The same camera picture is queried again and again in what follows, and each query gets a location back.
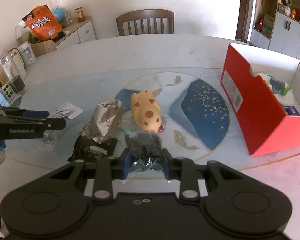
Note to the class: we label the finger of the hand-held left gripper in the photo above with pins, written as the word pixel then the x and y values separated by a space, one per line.
pixel 52 124
pixel 36 114

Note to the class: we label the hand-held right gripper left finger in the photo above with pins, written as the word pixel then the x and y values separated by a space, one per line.
pixel 127 165

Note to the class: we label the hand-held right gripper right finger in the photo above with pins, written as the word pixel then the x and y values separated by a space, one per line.
pixel 165 165

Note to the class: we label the white printed packet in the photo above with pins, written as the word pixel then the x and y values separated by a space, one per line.
pixel 67 111

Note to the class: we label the black glitter packet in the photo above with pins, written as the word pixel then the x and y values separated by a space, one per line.
pixel 145 145

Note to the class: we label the dark green snack packet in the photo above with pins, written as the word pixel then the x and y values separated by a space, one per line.
pixel 87 150

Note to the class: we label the red cardboard box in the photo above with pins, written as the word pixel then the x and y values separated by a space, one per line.
pixel 252 110

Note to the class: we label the white tissue pack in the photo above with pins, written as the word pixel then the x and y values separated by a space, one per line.
pixel 287 97

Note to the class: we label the marble patterned desktop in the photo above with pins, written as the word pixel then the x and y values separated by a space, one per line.
pixel 90 62

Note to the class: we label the rubik's cube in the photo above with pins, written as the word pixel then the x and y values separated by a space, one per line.
pixel 9 91

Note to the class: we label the clear plastic jar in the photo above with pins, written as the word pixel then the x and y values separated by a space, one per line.
pixel 16 85

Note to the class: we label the small light blue box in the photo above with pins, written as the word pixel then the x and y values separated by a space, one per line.
pixel 1 98

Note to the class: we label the crumpled brown paper packet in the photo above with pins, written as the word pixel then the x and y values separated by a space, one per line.
pixel 102 122

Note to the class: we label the yellow spotted pig toy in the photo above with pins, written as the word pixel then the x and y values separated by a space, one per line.
pixel 145 110

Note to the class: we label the white printed mug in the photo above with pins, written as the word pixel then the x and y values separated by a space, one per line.
pixel 27 55

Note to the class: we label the yellow rimmed white container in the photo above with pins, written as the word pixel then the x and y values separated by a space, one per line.
pixel 16 56

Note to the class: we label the light wooden box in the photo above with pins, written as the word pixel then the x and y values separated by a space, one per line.
pixel 43 48

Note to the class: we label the clear plastic bag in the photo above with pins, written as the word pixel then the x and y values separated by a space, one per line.
pixel 21 33

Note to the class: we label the orange snack bag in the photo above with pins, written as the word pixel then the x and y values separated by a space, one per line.
pixel 42 25

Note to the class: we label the white side cabinet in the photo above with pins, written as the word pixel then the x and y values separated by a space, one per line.
pixel 85 33

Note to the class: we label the small clear glass cup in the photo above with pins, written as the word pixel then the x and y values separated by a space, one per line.
pixel 69 17

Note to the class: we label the blue plush ball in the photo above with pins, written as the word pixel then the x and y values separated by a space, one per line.
pixel 58 13

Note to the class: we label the red lidded sauce jar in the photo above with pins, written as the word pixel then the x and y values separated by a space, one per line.
pixel 80 16

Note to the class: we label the brown wooden slatted chair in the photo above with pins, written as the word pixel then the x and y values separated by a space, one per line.
pixel 145 13

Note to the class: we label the brown wooden door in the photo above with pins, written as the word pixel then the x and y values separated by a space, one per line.
pixel 240 17

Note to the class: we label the red toy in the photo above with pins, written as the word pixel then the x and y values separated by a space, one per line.
pixel 258 26

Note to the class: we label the green printed cardboard carton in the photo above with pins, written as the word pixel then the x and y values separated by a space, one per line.
pixel 268 26

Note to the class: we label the white wooden storage cabinet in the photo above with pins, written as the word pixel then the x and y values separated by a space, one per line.
pixel 285 37

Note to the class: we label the orange bottle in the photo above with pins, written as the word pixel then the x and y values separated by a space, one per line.
pixel 293 13

